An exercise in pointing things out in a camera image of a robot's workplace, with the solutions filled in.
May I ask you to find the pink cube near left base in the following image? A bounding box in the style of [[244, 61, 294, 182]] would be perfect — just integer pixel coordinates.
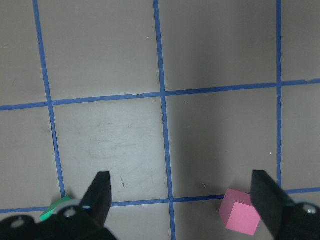
[[219, 188, 261, 236]]

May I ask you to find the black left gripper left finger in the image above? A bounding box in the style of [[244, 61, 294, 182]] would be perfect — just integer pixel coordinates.
[[79, 171, 112, 227]]

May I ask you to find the green cube near left base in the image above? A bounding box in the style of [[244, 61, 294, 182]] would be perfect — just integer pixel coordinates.
[[39, 195, 71, 222]]

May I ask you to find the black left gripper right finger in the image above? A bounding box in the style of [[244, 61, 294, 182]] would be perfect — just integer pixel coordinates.
[[250, 170, 296, 238]]

